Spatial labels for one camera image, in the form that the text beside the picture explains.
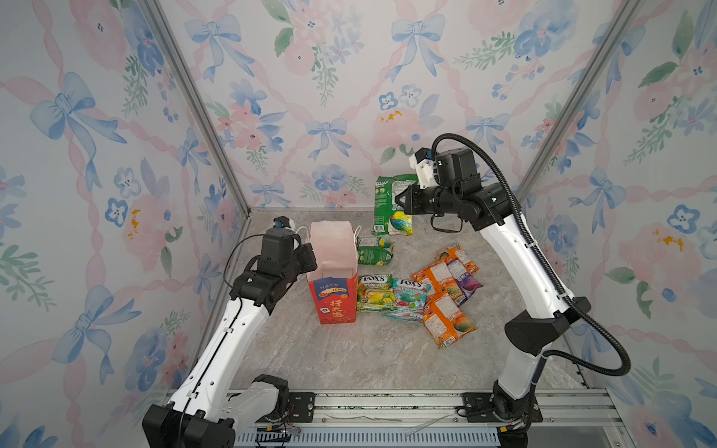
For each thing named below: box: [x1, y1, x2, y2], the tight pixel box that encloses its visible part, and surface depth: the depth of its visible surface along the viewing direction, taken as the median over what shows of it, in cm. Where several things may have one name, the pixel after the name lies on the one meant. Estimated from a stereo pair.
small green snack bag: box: [356, 236, 395, 266], surface depth 105 cm
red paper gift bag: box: [305, 220, 359, 325], surface depth 78 cm
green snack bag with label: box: [371, 173, 418, 237], surface depth 72 cm
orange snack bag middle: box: [411, 260, 469, 307], surface depth 97 cm
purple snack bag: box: [446, 259, 484, 302], surface depth 95 cm
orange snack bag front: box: [422, 293, 478, 350], surface depth 87 cm
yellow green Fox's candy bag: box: [356, 273, 397, 314], surface depth 94 cm
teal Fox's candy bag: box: [382, 278, 432, 324], surface depth 92 cm
